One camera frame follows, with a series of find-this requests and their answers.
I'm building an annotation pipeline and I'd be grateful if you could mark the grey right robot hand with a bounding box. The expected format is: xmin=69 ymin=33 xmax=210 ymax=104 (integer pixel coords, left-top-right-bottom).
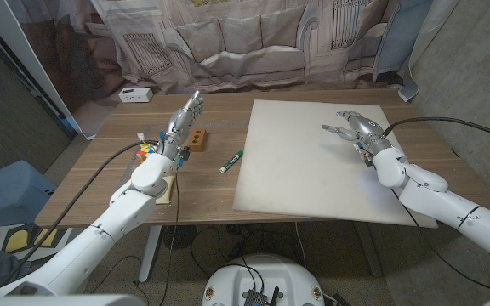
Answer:
xmin=321 ymin=110 xmax=394 ymax=156

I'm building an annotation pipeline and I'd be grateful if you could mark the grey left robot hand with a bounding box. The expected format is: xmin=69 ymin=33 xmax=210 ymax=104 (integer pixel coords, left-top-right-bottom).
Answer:
xmin=156 ymin=89 xmax=206 ymax=162

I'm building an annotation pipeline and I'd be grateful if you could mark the white memory foam sheet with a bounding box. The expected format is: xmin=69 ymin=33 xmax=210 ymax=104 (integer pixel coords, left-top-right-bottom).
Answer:
xmin=232 ymin=99 xmax=438 ymax=230

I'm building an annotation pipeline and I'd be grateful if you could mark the wooden block with holes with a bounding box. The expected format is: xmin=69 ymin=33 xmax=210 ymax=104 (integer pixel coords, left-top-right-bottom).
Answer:
xmin=186 ymin=127 xmax=208 ymax=153

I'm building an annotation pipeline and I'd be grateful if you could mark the green and white marker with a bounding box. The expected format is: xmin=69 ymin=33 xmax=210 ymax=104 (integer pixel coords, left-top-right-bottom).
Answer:
xmin=219 ymin=150 xmax=244 ymax=174

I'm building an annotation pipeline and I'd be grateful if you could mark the colourful puzzle cube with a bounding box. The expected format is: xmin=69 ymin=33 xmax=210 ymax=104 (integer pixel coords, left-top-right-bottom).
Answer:
xmin=136 ymin=143 xmax=157 ymax=163

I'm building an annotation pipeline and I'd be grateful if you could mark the white power box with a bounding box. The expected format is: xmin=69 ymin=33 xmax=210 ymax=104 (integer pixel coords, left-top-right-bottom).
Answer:
xmin=117 ymin=87 xmax=154 ymax=104

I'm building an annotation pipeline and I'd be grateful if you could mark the printed sofa backdrop cloth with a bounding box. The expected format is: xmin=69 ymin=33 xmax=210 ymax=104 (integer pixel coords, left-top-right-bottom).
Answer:
xmin=6 ymin=0 xmax=436 ymax=139

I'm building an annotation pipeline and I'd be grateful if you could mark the round black floor base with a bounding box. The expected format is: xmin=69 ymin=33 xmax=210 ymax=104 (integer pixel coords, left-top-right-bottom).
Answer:
xmin=162 ymin=224 xmax=197 ymax=251

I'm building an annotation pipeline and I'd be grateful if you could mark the grey table leg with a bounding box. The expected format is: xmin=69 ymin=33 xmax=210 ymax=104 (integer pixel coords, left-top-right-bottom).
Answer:
xmin=353 ymin=221 xmax=383 ymax=278

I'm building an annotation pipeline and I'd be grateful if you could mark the white table leg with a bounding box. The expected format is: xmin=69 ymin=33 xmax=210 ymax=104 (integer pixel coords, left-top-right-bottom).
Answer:
xmin=137 ymin=224 xmax=163 ymax=282

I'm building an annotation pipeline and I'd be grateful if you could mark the white partition panel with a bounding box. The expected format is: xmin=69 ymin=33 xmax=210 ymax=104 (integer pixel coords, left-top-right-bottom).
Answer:
xmin=0 ymin=0 xmax=97 ymax=140

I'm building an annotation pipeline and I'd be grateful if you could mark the white robot torso base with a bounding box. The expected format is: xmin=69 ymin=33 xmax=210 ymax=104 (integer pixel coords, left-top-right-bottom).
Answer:
xmin=202 ymin=253 xmax=326 ymax=306

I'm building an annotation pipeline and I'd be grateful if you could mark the blue plastic bin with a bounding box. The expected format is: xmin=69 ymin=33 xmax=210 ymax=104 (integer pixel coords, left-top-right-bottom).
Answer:
xmin=0 ymin=160 xmax=57 ymax=233

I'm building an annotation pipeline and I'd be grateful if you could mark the yellow and black floor mat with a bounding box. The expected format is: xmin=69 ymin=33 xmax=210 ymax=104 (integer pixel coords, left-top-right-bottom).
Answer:
xmin=0 ymin=223 xmax=74 ymax=257

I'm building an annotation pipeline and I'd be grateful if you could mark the white robot chest edge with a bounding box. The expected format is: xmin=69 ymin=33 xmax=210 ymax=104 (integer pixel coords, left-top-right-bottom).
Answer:
xmin=0 ymin=294 xmax=146 ymax=306

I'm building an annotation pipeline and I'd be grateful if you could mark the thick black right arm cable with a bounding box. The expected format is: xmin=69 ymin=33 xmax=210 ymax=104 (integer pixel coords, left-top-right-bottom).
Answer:
xmin=382 ymin=116 xmax=490 ymax=145

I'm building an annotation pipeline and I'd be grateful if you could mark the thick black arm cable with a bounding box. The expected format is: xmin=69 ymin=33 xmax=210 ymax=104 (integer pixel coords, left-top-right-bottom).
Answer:
xmin=9 ymin=139 xmax=162 ymax=280
xmin=382 ymin=116 xmax=490 ymax=145

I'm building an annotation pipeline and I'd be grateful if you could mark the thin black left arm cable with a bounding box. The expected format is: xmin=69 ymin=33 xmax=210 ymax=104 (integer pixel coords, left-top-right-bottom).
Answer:
xmin=157 ymin=164 xmax=180 ymax=306

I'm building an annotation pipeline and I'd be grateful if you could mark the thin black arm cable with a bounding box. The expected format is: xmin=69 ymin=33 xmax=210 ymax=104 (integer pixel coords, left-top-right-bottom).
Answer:
xmin=391 ymin=189 xmax=490 ymax=296
xmin=157 ymin=164 xmax=180 ymax=306

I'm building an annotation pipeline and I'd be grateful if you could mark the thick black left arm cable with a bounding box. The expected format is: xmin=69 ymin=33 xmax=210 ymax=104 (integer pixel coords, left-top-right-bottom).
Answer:
xmin=9 ymin=139 xmax=162 ymax=280

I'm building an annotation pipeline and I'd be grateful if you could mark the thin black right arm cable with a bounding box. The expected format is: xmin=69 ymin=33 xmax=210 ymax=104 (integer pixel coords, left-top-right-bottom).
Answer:
xmin=391 ymin=189 xmax=490 ymax=296

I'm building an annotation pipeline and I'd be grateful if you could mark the black floor cable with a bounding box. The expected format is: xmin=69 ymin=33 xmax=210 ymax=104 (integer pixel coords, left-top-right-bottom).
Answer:
xmin=83 ymin=254 xmax=151 ymax=306

